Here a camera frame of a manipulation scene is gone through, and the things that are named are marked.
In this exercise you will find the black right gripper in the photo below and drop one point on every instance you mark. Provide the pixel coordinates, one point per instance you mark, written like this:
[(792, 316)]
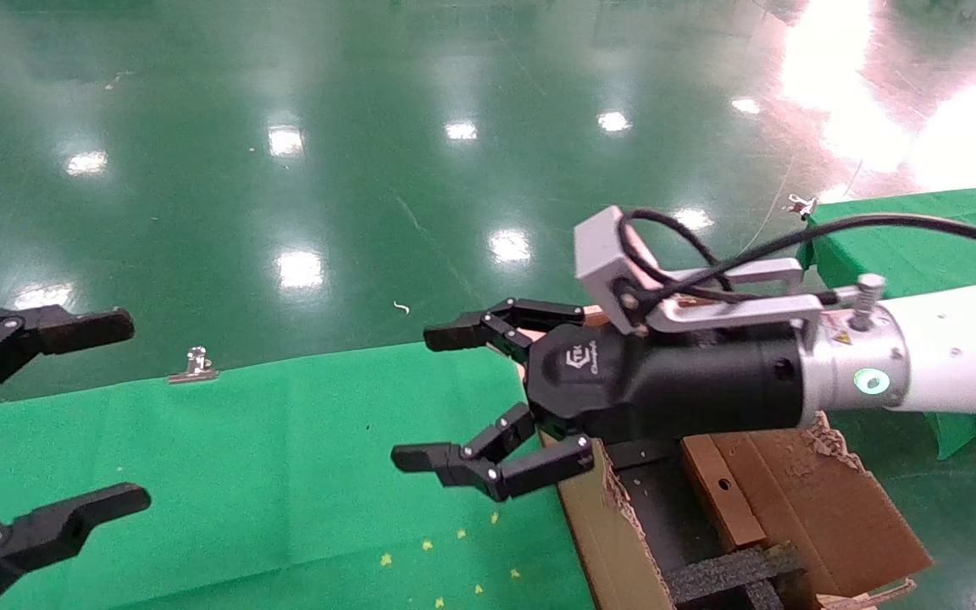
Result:
[(666, 381)]

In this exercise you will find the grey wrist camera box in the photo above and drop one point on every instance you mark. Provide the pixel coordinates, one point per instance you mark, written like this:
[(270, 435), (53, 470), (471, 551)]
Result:
[(602, 254)]

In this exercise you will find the large open brown carton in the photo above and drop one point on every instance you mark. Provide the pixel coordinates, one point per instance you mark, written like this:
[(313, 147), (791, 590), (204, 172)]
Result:
[(827, 508)]

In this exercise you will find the flat black foam strip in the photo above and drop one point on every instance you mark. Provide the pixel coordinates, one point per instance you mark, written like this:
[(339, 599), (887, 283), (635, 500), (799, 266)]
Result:
[(645, 453)]

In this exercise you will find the small brown cardboard box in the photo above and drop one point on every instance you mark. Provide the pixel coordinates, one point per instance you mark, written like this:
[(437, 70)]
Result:
[(721, 491)]

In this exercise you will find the long black foam bar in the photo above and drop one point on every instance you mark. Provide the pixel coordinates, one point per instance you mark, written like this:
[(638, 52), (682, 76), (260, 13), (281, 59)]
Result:
[(725, 576)]

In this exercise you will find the grey camera mounting bracket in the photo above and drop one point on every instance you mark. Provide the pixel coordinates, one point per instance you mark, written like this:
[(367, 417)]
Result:
[(734, 312)]

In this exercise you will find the green table cloth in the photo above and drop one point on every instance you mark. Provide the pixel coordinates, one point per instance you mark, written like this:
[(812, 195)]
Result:
[(945, 263), (242, 466)]

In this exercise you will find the silver binder clip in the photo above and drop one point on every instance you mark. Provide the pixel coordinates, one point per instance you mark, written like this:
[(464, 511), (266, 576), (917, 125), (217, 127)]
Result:
[(801, 206), (196, 366)]

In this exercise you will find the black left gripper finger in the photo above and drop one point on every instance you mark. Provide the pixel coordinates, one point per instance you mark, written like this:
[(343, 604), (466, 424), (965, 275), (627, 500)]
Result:
[(47, 534), (73, 330)]

